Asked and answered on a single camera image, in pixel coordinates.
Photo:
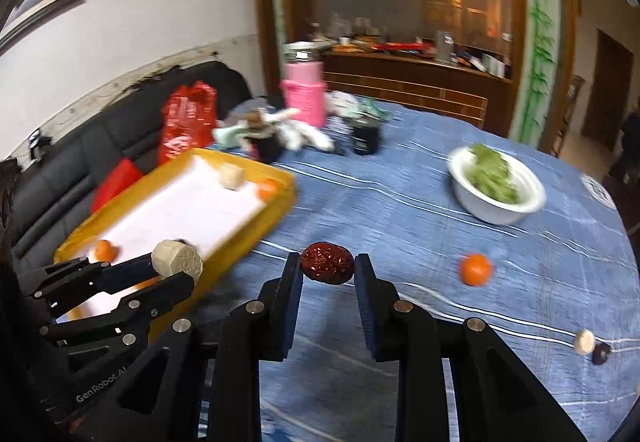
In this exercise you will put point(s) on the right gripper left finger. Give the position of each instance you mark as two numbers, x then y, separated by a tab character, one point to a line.
281	297

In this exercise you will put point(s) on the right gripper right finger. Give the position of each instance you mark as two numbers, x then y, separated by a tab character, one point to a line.
376	298

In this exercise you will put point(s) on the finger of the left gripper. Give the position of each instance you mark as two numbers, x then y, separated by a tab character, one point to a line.
62	286
134	314

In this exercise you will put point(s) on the wrinkled red jujube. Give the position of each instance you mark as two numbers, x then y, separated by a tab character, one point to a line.
328	263

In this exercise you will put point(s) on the orange tangerine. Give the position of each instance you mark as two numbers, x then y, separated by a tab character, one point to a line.
104	251
475	270

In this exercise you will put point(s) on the small white food piece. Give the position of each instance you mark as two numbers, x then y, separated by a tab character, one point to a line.
584	342

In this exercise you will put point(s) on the orange tangerine in tray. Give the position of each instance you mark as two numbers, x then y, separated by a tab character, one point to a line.
104	251

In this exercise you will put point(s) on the black leather sofa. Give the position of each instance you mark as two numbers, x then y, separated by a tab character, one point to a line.
55	195

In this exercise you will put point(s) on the orange tangerine tray corner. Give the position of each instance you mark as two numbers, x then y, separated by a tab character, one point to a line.
268	190

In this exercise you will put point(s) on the yellow cardboard tray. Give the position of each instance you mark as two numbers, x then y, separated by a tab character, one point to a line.
183	199

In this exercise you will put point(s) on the red box on sofa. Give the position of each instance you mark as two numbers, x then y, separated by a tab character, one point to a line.
120	178

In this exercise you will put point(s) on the beige food chunk in tray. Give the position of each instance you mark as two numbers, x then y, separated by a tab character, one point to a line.
231	176

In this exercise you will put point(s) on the white bowl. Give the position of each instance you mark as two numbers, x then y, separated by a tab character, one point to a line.
532	194

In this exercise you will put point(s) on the dark jar with wooden stopper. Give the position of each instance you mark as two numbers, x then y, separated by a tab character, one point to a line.
261	139

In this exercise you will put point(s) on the black round jar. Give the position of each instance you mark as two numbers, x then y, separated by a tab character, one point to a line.
366	135

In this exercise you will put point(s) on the green lettuce leaves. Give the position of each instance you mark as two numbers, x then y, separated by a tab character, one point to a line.
490	174

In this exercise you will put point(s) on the white cotton gloves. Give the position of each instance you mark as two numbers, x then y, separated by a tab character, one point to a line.
295	134

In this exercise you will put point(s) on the blue plaid tablecloth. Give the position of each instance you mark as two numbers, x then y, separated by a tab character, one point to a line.
567	267

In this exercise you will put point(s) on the red plastic bag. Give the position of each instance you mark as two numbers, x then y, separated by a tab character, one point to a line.
190	118

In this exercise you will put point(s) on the pink thermos bottle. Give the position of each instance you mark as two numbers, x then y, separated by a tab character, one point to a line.
303	85

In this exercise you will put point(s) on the wooden sideboard cabinet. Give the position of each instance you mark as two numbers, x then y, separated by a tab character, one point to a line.
451	91

